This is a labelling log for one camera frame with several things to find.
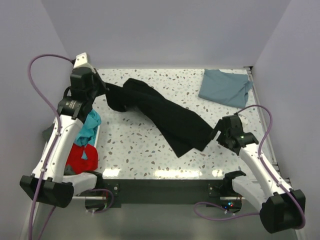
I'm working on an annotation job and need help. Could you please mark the black t-shirt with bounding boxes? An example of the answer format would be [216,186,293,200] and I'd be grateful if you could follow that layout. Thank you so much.
[105,78,213,158]

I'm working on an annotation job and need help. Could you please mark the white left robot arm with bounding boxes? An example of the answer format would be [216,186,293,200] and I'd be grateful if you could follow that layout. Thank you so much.
[19,52,107,208]

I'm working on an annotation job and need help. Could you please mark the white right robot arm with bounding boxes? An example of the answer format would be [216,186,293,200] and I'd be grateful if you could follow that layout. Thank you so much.
[210,114,306,234]

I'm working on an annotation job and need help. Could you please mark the folded grey-blue t-shirt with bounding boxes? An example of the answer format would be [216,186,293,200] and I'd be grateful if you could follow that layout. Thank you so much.
[198,69,253,109]

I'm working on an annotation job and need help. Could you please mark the turquoise t-shirt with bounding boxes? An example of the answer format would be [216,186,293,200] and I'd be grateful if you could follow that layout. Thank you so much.
[74,109,102,147]

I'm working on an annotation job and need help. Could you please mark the red t-shirt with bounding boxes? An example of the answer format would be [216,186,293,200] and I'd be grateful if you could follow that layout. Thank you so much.
[65,143,99,175]

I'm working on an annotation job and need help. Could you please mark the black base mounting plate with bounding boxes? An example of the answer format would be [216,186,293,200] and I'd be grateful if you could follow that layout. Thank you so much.
[95,179,239,208]

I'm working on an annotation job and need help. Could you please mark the dark grey t-shirt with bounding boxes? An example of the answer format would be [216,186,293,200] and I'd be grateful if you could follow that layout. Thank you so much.
[42,124,76,176]

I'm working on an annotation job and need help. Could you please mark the white laundry basket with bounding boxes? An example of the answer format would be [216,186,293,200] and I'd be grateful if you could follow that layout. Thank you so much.
[43,122,102,183]

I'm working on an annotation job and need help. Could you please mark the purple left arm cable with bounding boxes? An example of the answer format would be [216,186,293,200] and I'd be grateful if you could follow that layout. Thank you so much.
[26,53,116,240]

